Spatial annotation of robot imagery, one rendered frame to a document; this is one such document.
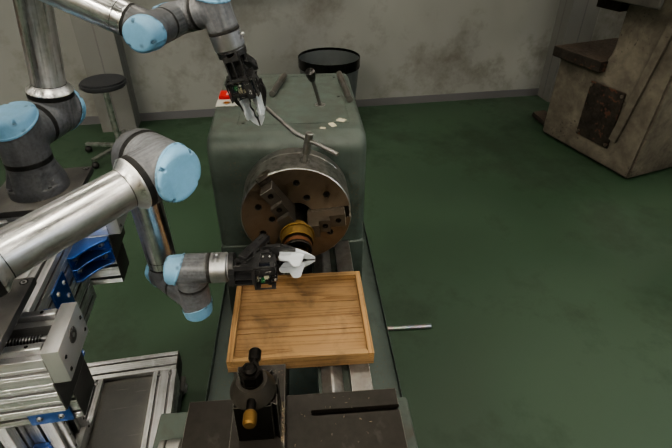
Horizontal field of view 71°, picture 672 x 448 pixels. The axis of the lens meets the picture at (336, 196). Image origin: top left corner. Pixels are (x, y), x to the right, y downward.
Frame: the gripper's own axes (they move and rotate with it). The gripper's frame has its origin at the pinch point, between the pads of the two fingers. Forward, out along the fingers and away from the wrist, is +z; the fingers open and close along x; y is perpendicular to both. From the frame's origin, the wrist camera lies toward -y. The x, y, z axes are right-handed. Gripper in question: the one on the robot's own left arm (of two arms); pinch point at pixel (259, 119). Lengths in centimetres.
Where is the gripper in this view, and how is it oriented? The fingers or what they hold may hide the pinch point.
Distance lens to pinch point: 129.9
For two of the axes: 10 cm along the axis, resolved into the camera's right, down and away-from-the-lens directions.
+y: 0.8, 5.4, -8.4
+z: 2.4, 8.1, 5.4
